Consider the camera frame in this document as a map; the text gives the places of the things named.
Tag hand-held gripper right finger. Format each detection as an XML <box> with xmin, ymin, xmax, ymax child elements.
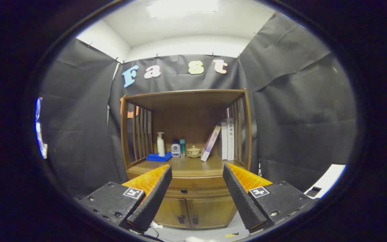
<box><xmin>222</xmin><ymin>163</ymin><xmax>320</xmax><ymax>233</ymax></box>

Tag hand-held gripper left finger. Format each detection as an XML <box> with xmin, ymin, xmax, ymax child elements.
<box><xmin>74</xmin><ymin>164</ymin><xmax>173</xmax><ymax>233</ymax></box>

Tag wooden drawer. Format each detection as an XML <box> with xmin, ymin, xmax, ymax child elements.
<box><xmin>162</xmin><ymin>176</ymin><xmax>236</xmax><ymax>199</ymax></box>

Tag wooden cabinet door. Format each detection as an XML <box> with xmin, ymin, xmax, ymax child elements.
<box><xmin>154</xmin><ymin>198</ymin><xmax>190</xmax><ymax>229</ymax></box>
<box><xmin>186</xmin><ymin>197</ymin><xmax>238</xmax><ymax>230</ymax></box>

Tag wooden countertop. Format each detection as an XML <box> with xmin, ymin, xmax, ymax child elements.
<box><xmin>127</xmin><ymin>155</ymin><xmax>249</xmax><ymax>178</ymax></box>

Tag wooden cabinet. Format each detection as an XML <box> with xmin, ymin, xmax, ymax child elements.
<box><xmin>120</xmin><ymin>88</ymin><xmax>253</xmax><ymax>230</ymax></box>

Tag blue folded cloth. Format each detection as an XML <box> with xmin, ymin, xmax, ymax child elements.
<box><xmin>145</xmin><ymin>152</ymin><xmax>173</xmax><ymax>162</ymax></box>

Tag white pump bottle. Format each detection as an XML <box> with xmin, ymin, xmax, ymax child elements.
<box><xmin>157</xmin><ymin>132</ymin><xmax>166</xmax><ymax>157</ymax></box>

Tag white bottle with blue cap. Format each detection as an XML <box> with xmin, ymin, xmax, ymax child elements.
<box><xmin>171</xmin><ymin>139</ymin><xmax>181</xmax><ymax>158</ymax></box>

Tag white book with printed spine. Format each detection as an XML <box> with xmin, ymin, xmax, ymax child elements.
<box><xmin>227</xmin><ymin>118</ymin><xmax>235</xmax><ymax>161</ymax></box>

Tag plain white book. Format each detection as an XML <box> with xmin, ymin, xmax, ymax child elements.
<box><xmin>221</xmin><ymin>122</ymin><xmax>228</xmax><ymax>160</ymax></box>

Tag purple and white book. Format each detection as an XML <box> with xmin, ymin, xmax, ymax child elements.
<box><xmin>201</xmin><ymin>125</ymin><xmax>221</xmax><ymax>162</ymax></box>

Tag bright printed papers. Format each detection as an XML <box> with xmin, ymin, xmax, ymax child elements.
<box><xmin>35</xmin><ymin>97</ymin><xmax>48</xmax><ymax>159</ymax></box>

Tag ceiling light panel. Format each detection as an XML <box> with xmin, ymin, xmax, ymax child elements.
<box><xmin>146</xmin><ymin>0</ymin><xmax>219</xmax><ymax>19</ymax></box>

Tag tangle of black cables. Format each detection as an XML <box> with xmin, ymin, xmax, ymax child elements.
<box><xmin>130</xmin><ymin>230</ymin><xmax>167</xmax><ymax>242</ymax></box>

